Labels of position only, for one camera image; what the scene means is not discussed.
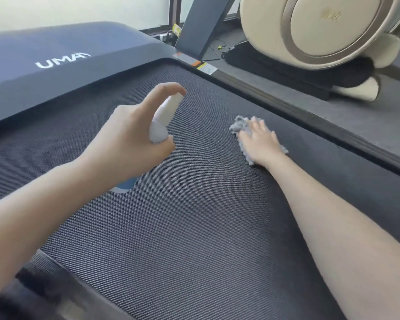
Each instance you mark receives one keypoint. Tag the person's left hand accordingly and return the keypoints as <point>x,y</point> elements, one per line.
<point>123,149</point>

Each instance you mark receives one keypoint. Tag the person's right hand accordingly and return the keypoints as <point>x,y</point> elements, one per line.
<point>261,146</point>

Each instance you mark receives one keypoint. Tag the grey fluffy cloth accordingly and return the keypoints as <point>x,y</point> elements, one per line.
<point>238,124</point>

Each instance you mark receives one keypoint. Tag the white blue spray bottle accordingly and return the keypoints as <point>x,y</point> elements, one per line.
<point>161,119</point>

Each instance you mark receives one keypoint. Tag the dark grey treadmill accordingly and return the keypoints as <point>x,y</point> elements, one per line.
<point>186,236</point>

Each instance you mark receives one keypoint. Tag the person's left forearm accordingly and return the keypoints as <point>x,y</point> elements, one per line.
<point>33,216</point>

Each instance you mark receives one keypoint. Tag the person's right forearm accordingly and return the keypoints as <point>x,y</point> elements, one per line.
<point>343,239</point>

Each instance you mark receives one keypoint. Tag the white power socket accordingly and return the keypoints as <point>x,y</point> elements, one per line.
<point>166,37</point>

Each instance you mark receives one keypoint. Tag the yellow hang tag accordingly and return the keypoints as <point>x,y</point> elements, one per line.
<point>176,29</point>

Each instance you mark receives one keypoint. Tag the beige brown massage chair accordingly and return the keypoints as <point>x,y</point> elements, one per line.
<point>333,26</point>

